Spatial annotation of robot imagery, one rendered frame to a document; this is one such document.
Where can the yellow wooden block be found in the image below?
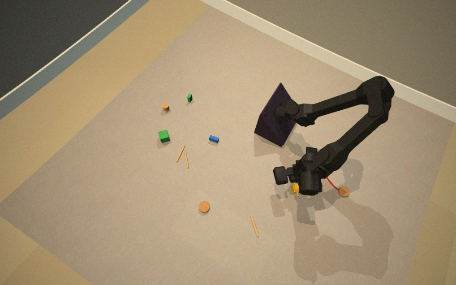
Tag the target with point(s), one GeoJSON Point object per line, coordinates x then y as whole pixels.
{"type": "Point", "coordinates": [295, 188]}

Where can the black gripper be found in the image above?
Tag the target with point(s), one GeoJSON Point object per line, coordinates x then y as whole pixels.
{"type": "Point", "coordinates": [281, 175]}

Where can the small blue block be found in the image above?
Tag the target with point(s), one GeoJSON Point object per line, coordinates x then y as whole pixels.
{"type": "Point", "coordinates": [213, 138]}

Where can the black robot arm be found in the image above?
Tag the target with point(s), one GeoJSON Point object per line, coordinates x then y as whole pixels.
{"type": "Point", "coordinates": [375, 92]}

